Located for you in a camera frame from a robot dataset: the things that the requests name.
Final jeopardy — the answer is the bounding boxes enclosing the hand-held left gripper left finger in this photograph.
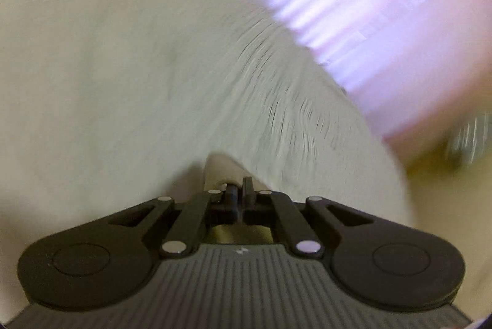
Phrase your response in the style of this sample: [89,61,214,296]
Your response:
[109,183,239,258]

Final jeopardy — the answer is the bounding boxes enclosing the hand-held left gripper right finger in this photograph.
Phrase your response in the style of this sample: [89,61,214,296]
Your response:
[240,177,373,259]

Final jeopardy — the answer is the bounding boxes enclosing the khaki pants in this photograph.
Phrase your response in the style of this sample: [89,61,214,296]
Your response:
[204,153,250,195]

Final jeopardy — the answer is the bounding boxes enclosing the sheer white curtain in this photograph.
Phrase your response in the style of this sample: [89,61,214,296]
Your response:
[209,0,492,164]

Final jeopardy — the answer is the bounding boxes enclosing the grey blurred cloth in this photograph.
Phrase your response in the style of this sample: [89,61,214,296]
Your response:
[448,114,489,168]

